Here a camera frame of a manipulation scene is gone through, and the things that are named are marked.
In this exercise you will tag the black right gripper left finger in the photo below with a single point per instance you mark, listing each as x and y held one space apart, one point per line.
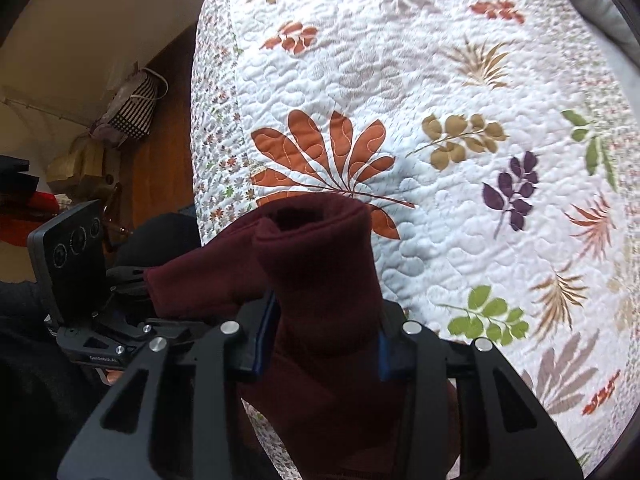
176 413

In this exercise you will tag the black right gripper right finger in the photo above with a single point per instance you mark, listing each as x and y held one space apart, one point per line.
470 391

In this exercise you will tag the maroon pants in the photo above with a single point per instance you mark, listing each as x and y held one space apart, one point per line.
321 393

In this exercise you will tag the person left hand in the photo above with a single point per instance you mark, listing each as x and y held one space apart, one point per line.
109 377

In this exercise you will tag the tan cardboard box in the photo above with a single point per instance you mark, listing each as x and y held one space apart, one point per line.
88 171

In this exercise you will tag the white floral quilt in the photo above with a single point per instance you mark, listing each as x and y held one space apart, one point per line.
495 148

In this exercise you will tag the light blue comforter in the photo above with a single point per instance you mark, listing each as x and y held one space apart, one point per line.
617 41

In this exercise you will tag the black tracking camera box left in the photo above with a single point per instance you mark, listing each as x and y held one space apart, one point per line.
68 260

